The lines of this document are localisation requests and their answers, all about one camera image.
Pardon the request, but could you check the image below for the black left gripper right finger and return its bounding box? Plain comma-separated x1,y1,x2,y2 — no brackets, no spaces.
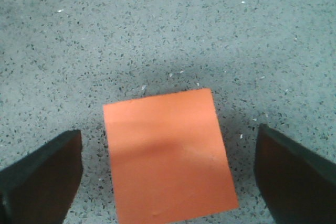
255,124,335,223

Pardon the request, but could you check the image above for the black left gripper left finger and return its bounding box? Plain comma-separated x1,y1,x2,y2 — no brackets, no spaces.
1,130,83,223

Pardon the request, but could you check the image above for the orange foam cube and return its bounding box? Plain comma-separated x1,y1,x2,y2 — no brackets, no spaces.
103,88,239,223

